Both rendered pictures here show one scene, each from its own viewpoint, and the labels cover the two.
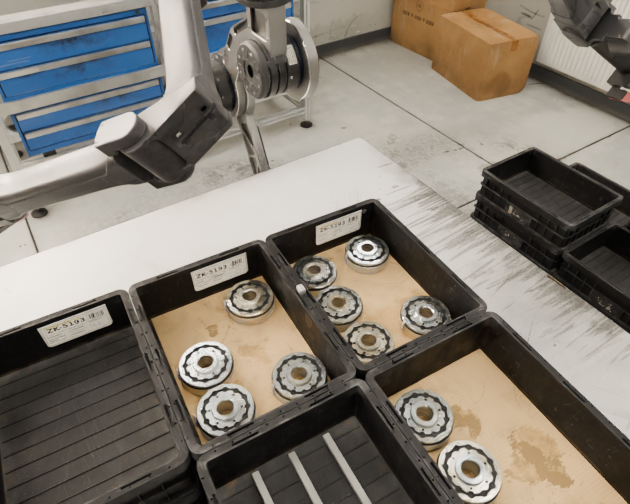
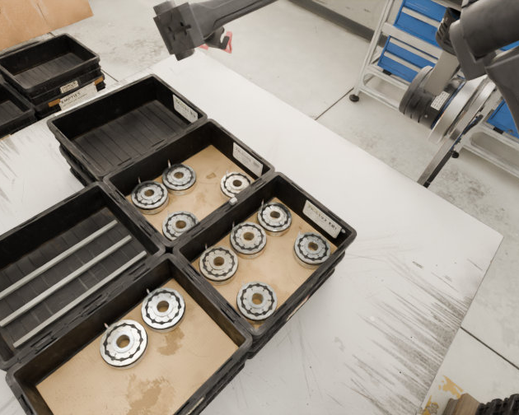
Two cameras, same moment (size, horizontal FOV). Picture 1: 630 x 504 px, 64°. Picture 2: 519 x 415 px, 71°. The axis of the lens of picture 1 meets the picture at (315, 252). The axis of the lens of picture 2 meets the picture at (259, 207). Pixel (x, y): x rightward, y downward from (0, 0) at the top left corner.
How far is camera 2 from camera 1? 0.72 m
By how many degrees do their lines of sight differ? 42
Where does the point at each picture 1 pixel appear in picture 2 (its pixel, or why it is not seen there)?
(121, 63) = not seen: hidden behind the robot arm
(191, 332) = (207, 166)
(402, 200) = (432, 287)
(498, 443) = (156, 369)
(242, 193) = (370, 168)
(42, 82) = (421, 30)
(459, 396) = (192, 337)
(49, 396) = (151, 123)
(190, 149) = (174, 42)
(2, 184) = not seen: hidden behind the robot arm
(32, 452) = (119, 128)
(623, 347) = not seen: outside the picture
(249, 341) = (208, 197)
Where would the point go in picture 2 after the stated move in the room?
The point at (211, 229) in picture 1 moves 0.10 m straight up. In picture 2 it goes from (323, 161) to (329, 142)
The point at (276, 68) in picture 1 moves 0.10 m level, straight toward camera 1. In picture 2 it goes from (418, 99) to (387, 104)
